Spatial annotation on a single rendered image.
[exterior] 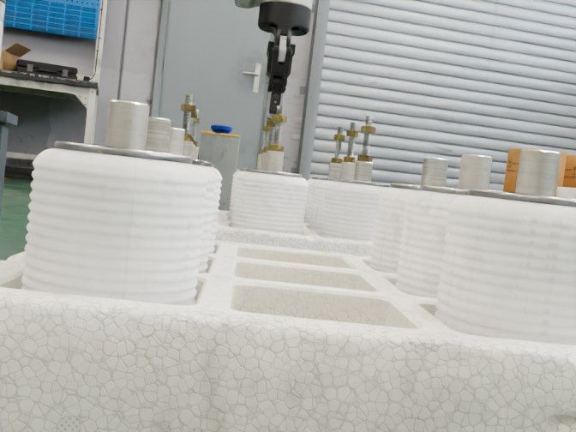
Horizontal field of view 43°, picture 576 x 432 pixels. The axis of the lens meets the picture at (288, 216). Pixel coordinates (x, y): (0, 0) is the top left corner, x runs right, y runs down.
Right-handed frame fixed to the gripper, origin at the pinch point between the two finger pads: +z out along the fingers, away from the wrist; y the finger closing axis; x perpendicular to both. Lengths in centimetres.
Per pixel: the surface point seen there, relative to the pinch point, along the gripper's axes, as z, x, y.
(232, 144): 5.4, 5.6, 25.4
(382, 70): -91, -111, 532
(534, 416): 20, -11, -74
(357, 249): 17.9, -11.3, -19.2
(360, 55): -101, -90, 528
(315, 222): 16.1, -7.7, -1.9
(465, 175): 8, -12, -55
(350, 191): 11.0, -10.1, -15.8
